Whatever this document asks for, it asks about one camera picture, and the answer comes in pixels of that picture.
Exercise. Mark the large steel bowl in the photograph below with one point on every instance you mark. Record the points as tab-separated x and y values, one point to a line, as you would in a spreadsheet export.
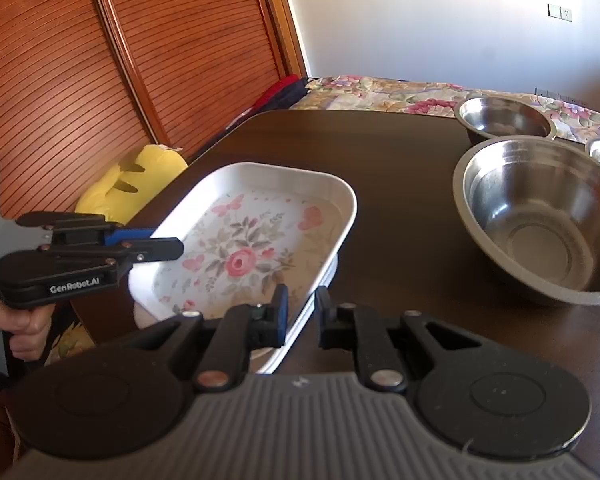
530	220

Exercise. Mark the white wall switch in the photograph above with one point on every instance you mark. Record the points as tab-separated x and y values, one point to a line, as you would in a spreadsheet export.
560	12

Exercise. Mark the yellow plush toy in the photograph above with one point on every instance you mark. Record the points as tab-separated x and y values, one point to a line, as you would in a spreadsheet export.
130	180

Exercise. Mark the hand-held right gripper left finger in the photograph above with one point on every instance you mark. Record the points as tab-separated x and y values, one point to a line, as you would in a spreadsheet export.
280	317

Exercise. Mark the person's left hand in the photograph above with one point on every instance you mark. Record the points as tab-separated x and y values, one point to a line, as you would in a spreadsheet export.
30	330

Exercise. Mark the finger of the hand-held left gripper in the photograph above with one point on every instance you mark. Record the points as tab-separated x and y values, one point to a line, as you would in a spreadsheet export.
135	233
160	250

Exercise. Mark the floral bedspread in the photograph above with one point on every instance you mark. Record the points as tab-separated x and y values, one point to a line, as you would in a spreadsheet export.
380	92

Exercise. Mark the wooden slatted wardrobe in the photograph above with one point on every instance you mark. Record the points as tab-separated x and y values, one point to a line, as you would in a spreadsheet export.
105	60

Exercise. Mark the low wall socket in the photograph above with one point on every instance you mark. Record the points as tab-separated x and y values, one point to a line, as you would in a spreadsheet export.
560	96

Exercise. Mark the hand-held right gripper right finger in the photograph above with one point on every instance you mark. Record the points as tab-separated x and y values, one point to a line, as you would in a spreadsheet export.
324	320

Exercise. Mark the red and navy clothes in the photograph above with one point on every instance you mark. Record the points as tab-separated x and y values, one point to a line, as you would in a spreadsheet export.
275	97

